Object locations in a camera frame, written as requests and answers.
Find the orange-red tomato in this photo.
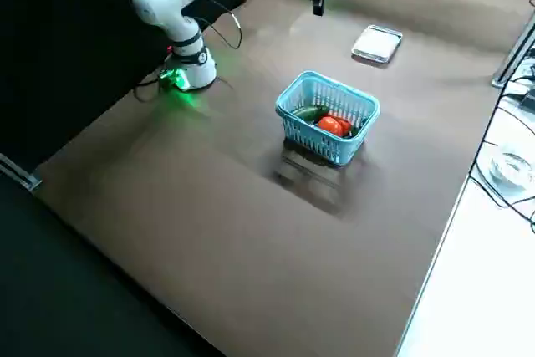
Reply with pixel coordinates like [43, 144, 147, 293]
[316, 115, 344, 138]

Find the grey digital kitchen scale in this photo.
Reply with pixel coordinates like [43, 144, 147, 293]
[350, 24, 404, 65]

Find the light blue plastic basket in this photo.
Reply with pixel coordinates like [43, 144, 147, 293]
[274, 70, 381, 167]

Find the green cucumber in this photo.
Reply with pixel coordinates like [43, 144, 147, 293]
[292, 105, 331, 122]

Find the red vegetable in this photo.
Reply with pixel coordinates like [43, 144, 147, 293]
[334, 115, 354, 135]

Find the black device box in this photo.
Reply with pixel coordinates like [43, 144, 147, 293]
[519, 88, 535, 112]

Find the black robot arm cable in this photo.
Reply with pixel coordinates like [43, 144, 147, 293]
[196, 0, 244, 51]

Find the aluminium profile post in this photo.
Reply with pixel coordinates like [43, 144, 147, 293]
[491, 9, 535, 89]
[0, 152, 43, 191]

